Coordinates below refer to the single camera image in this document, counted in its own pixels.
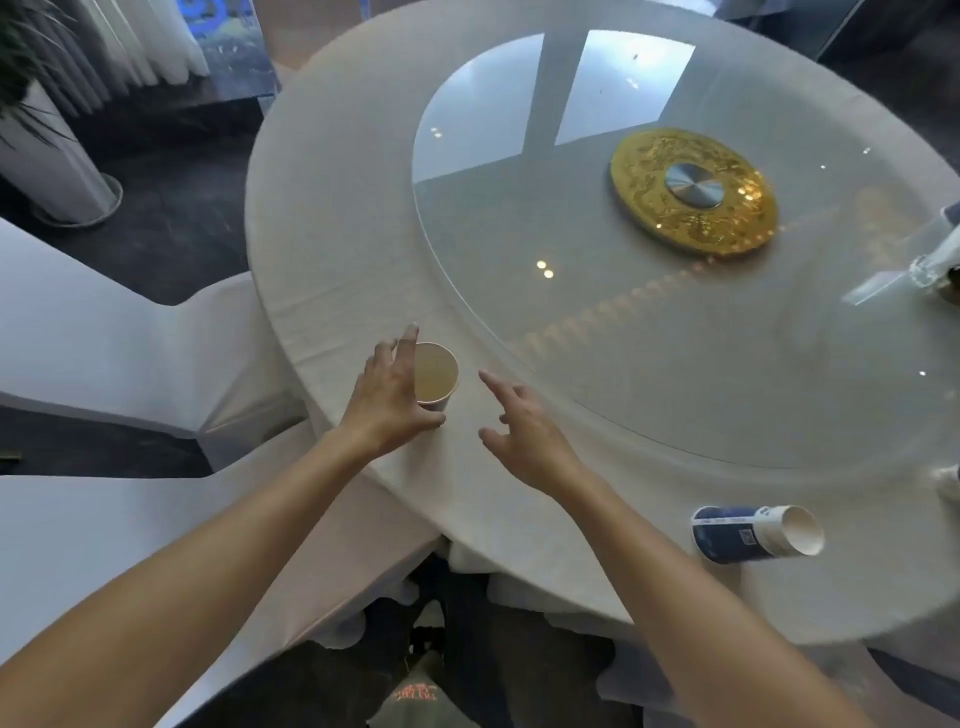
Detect round glass turntable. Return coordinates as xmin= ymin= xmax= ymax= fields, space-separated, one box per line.
xmin=411 ymin=28 xmax=960 ymax=472

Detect blue paper cup stack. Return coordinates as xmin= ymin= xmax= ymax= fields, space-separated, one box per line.
xmin=690 ymin=504 xmax=826 ymax=566

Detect beige round tablecloth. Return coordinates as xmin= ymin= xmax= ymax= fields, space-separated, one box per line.
xmin=244 ymin=0 xmax=960 ymax=648

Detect person's left hand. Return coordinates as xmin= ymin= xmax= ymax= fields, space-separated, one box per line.
xmin=336 ymin=322 xmax=448 ymax=460

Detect white plant pot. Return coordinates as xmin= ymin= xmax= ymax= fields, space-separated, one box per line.
xmin=0 ymin=78 xmax=125 ymax=228

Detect white covered chair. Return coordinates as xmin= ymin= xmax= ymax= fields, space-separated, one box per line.
xmin=0 ymin=217 xmax=309 ymax=472
xmin=0 ymin=420 xmax=444 ymax=728

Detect person's right hand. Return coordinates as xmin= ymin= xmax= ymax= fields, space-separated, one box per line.
xmin=477 ymin=369 xmax=595 ymax=502

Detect green plant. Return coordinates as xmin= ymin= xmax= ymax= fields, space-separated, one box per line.
xmin=0 ymin=0 xmax=76 ymax=147

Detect person's right forearm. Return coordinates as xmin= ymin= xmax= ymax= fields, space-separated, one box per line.
xmin=558 ymin=471 xmax=880 ymax=728

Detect gold turntable base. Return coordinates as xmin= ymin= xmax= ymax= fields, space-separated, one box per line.
xmin=608 ymin=128 xmax=779 ymax=260

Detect person's left forearm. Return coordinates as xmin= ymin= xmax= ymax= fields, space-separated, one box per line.
xmin=0 ymin=429 xmax=378 ymax=728

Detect white curtain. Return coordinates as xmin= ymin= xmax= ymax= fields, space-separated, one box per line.
xmin=41 ymin=0 xmax=213 ymax=117

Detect white paper cup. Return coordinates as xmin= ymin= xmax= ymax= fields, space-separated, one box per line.
xmin=411 ymin=342 xmax=460 ymax=413

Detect person's dark trousers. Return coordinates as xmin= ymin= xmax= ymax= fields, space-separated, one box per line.
xmin=225 ymin=558 xmax=646 ymax=728

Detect blue picture panel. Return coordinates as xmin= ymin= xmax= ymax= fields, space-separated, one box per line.
xmin=182 ymin=0 xmax=284 ymax=100

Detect clear bottle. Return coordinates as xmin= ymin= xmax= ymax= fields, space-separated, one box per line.
xmin=909 ymin=222 xmax=960 ymax=305

